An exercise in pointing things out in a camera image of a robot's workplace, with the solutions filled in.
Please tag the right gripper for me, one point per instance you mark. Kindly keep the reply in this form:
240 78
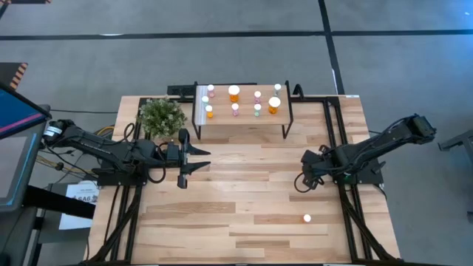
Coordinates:
316 162

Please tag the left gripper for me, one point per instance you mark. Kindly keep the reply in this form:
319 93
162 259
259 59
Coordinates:
183 159

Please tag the small orange pill bottle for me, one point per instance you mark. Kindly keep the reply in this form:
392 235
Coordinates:
307 218
209 111

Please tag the large orange pill bottle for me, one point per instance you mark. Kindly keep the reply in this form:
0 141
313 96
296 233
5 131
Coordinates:
233 92
274 104

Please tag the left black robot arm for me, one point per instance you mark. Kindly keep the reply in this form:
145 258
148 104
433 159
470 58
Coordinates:
99 147

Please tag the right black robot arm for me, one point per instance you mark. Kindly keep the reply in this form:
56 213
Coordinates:
377 144

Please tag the potted green plant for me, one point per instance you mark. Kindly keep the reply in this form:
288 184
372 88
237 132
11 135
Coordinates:
161 117

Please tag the black power strip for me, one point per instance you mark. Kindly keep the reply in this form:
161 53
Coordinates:
181 91

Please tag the black curved hook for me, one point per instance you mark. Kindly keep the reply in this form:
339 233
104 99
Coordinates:
297 91

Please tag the white paper label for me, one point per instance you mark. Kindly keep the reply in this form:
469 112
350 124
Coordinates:
79 201

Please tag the black base beam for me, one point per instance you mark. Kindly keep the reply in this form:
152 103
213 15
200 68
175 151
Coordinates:
59 203

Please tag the grey metal furniture leg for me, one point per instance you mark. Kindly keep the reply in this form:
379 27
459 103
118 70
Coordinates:
458 142

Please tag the grey console stand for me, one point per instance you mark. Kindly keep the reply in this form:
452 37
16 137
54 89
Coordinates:
18 166

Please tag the tilted blue monitor screen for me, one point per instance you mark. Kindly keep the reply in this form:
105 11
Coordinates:
16 114

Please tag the wooden shelf black frame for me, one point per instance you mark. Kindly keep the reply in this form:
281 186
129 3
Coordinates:
244 118

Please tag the black aluminium rig frame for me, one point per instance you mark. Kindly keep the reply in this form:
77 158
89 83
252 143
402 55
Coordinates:
136 207

